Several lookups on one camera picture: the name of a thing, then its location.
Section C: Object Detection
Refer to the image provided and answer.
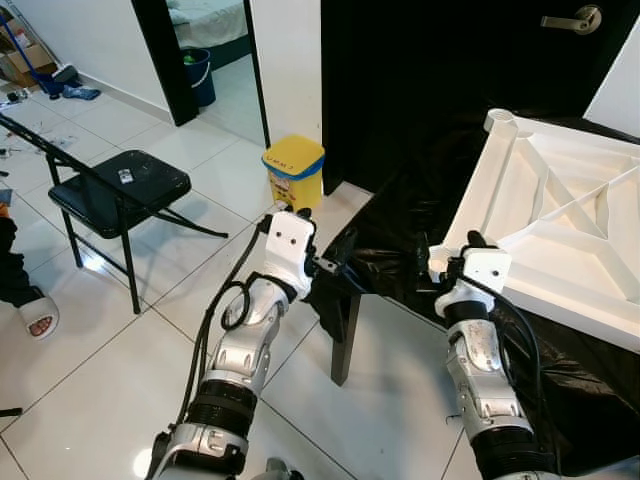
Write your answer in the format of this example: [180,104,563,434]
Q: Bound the white plastic children table top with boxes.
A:
[432,108,640,353]

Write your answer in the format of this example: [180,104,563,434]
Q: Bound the dark wooden table leg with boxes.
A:
[330,285,363,388]

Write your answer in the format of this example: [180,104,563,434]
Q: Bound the yellow bin with blue band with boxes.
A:
[262,134,327,213]

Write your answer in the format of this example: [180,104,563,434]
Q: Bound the black door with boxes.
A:
[320,0,629,196]

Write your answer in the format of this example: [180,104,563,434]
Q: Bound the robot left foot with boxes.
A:
[250,458,303,480]

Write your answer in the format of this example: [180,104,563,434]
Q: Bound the black plastic table cover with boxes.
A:
[305,110,640,476]

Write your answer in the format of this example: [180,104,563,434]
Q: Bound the black folding chair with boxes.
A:
[0,112,229,316]

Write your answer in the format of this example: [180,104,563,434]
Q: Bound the blue bucket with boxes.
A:
[181,47,217,109]

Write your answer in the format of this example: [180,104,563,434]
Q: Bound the bed with white mattress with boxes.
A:
[165,0,249,71]

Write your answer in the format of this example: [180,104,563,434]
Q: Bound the person's white slipper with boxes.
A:
[18,290,61,341]

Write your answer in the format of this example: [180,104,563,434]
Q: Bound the blue cloth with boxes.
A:
[60,82,103,101]

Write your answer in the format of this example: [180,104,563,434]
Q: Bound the person's leg in black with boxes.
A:
[0,215,41,309]

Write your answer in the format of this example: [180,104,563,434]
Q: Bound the brown cardboard box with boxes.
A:
[0,40,56,89]

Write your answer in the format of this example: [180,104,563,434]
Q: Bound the blue mop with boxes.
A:
[0,20,61,86]

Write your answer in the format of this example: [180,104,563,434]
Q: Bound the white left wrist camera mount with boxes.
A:
[262,208,319,293]

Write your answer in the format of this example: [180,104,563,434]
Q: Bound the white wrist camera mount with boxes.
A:
[430,248,513,306]
[262,208,319,293]

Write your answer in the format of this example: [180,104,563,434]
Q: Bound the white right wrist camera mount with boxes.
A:
[430,248,513,306]

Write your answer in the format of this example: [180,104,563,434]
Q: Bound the black door frame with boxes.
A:
[132,0,271,149]

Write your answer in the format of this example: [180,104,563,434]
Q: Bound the metal door handle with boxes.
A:
[540,5,604,36]

